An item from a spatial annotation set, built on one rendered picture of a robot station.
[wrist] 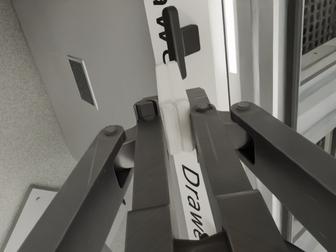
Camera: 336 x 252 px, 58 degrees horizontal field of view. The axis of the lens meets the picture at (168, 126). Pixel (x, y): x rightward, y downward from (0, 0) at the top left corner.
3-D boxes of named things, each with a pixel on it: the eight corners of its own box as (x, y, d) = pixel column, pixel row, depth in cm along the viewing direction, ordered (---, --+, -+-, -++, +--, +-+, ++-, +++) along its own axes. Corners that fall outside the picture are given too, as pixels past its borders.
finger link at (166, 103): (182, 154, 16) (168, 156, 16) (172, 100, 22) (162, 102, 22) (173, 103, 15) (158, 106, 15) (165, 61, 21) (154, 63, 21)
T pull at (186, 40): (171, 81, 32) (180, 83, 31) (159, 7, 29) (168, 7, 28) (196, 70, 34) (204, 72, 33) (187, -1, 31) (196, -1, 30)
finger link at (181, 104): (173, 103, 15) (189, 101, 15) (165, 61, 21) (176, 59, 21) (182, 154, 16) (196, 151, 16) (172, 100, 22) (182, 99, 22)
